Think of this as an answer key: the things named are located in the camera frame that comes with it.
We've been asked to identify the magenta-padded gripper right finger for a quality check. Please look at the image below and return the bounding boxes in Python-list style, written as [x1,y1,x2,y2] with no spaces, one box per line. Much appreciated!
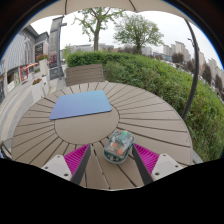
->
[131,143,184,186]

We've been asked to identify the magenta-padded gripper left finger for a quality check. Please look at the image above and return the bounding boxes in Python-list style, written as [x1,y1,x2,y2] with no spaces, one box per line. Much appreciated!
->
[41,143,92,186]

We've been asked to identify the transparent computer mouse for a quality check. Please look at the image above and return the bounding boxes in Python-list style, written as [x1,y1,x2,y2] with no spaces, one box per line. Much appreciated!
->
[102,129,136,165]

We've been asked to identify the blue square mouse pad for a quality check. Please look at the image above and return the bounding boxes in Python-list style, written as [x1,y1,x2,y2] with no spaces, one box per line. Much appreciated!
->
[49,89,113,121]

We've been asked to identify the brown slatted wooden chair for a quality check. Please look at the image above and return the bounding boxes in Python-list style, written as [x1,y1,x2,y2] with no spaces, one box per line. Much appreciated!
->
[65,63,106,88]

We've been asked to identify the tall white planter with flowers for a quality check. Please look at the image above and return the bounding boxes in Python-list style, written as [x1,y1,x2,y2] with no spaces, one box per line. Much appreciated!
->
[37,54,50,76]

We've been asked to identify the curved black parasol pole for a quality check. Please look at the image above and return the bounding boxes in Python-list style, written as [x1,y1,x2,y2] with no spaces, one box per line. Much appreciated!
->
[181,19,201,121]

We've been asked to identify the grey street lamp pole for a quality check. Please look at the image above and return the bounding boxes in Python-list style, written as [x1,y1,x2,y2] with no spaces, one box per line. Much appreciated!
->
[55,16,68,80]

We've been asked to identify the distant apartment buildings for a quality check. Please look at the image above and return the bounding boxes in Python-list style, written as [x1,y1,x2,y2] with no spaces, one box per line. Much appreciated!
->
[163,40,224,88]

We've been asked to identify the grey shopfront building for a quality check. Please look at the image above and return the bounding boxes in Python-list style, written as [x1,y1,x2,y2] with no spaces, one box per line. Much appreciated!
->
[0,24,50,104]

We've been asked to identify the tall grey tower building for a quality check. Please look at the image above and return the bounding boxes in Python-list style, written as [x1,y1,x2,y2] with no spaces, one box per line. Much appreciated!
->
[49,16,64,68]

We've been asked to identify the broad green tree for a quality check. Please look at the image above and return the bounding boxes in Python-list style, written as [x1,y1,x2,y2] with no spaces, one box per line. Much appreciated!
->
[113,13,165,55]

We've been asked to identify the slender green tree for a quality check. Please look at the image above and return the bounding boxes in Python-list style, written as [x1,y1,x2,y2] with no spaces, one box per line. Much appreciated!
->
[73,7,124,52]

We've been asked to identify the beige parasol canopy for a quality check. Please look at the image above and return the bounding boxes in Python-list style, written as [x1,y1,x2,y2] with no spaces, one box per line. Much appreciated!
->
[26,0,198,27]

